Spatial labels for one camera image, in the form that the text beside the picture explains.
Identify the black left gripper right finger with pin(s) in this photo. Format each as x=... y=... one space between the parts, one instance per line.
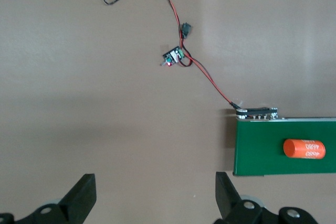
x=231 y=203

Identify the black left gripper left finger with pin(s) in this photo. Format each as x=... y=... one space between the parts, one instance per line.
x=76 y=203

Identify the orange 4680 battery cylinder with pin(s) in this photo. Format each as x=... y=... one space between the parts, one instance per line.
x=304 y=148

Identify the green conveyor belt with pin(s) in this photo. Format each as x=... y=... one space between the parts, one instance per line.
x=262 y=161

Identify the small motor controller board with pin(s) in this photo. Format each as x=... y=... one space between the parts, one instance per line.
x=173 y=57

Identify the small black inline connector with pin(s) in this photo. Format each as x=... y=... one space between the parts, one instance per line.
x=186 y=30

